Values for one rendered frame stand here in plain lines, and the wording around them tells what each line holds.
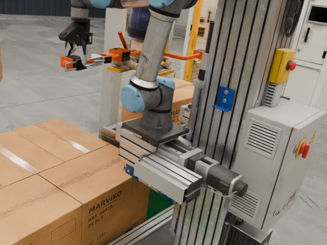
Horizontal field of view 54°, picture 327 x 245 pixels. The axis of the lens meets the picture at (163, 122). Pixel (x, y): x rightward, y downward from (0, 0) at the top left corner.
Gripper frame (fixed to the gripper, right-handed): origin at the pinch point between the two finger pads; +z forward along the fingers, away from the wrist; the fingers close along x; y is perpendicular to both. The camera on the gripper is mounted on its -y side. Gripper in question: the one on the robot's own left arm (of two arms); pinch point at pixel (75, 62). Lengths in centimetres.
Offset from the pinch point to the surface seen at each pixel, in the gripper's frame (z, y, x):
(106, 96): 74, 142, 92
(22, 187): 71, -15, 21
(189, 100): 33, 87, -23
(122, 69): 11.1, 45.7, 5.7
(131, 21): -17, 50, 5
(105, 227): 97, 12, -16
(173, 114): 40, 72, -20
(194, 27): -4, 190, 28
